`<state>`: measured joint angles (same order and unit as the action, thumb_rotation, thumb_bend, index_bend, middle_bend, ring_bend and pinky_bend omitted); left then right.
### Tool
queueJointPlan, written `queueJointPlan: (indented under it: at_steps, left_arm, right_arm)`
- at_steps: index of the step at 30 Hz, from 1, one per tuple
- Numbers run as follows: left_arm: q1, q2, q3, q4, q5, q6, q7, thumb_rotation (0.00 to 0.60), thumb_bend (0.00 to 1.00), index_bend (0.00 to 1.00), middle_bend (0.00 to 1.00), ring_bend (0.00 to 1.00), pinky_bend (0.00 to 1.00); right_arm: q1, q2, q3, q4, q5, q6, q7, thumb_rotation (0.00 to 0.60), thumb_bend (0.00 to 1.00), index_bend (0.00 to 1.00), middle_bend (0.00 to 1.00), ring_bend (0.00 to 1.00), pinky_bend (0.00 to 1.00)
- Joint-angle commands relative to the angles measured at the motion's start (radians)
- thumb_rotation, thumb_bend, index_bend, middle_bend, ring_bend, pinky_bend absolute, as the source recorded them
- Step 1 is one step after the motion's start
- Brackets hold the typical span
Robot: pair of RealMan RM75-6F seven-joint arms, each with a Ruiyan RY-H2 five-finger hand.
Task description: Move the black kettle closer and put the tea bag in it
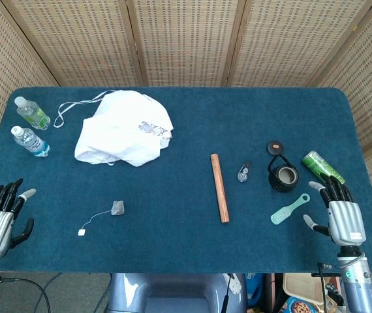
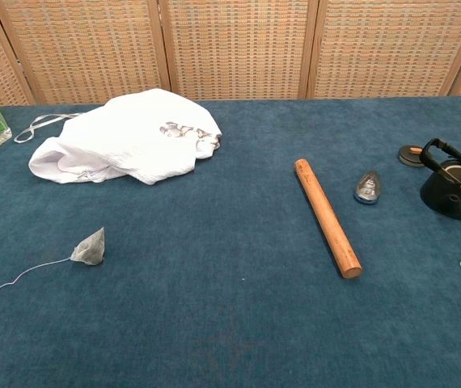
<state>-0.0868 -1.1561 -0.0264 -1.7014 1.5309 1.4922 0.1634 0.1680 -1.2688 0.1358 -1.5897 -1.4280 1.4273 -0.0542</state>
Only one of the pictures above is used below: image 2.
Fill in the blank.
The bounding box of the teabag with string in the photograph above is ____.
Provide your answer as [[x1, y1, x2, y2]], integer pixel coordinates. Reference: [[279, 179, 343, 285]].
[[0, 226, 106, 315]]

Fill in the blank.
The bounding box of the black cast iron teapot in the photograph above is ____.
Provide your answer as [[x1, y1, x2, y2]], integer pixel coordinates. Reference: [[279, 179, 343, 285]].
[[419, 137, 461, 221]]

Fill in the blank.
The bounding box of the black teapot lid wooden knob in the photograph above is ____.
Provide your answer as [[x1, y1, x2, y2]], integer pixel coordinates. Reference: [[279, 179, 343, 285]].
[[398, 145, 429, 168]]

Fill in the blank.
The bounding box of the wooden rolling pin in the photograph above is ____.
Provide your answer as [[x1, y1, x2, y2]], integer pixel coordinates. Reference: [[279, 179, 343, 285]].
[[294, 158, 363, 280]]

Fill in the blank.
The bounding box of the blue table cover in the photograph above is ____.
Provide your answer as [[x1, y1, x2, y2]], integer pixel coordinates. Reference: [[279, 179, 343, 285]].
[[0, 95, 461, 388]]

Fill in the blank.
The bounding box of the clear blue correction tape dispenser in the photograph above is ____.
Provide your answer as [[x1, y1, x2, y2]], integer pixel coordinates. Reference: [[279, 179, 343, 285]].
[[353, 170, 381, 206]]

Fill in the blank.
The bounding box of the woven wooden folding screen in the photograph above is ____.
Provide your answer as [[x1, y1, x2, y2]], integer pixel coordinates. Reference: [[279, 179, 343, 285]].
[[0, 0, 461, 107]]

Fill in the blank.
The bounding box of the white cloth drawstring bag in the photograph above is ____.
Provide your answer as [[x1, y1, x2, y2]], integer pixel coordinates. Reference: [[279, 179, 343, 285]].
[[13, 87, 223, 186]]

